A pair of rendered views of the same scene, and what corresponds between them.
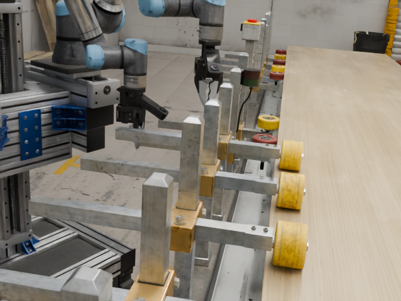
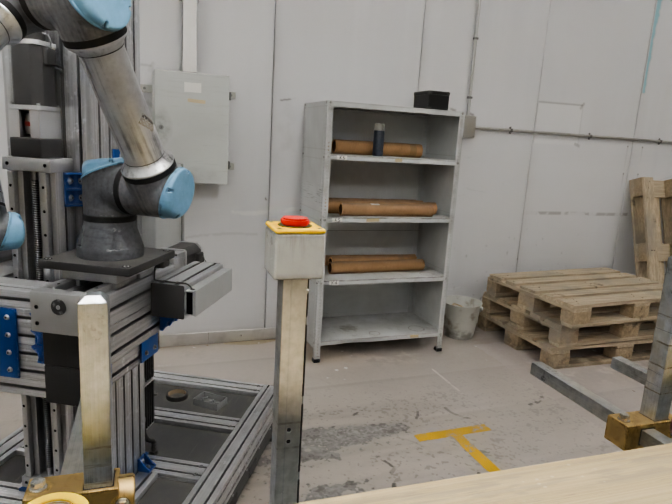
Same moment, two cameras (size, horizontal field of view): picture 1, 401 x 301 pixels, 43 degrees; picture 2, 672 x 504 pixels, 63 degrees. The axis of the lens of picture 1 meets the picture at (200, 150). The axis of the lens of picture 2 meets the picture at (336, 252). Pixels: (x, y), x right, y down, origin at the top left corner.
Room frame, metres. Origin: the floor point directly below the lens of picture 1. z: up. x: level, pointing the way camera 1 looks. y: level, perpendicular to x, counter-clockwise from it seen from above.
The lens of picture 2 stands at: (1.82, -0.87, 1.34)
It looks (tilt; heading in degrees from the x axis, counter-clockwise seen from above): 12 degrees down; 62
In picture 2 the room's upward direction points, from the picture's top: 3 degrees clockwise
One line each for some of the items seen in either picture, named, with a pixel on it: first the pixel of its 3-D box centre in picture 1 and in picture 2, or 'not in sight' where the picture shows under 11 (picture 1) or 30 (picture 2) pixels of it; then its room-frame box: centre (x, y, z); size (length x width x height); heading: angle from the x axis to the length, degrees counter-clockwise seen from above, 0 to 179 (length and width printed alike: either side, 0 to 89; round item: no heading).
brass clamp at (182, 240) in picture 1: (185, 222); not in sight; (0.85, 0.02, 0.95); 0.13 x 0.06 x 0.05; 171
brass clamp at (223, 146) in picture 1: (221, 143); not in sight; (1.35, -0.06, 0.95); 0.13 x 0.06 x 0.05; 171
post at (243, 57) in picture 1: (238, 116); (99, 462); (1.86, -0.13, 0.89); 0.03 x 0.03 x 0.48; 81
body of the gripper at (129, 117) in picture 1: (132, 104); not in sight; (1.63, 0.24, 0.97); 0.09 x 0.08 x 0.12; 81
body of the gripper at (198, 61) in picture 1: (207, 58); not in sight; (1.60, 0.00, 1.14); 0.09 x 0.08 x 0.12; 11
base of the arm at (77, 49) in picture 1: (71, 48); (110, 234); (1.94, 0.52, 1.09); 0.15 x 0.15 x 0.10
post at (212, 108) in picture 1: (206, 196); not in sight; (1.12, -0.02, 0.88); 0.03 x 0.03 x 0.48; 81
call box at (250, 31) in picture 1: (251, 31); (293, 251); (2.12, -0.17, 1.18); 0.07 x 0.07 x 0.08; 81
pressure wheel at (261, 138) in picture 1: (263, 152); not in sight; (1.56, -0.21, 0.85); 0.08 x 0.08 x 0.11
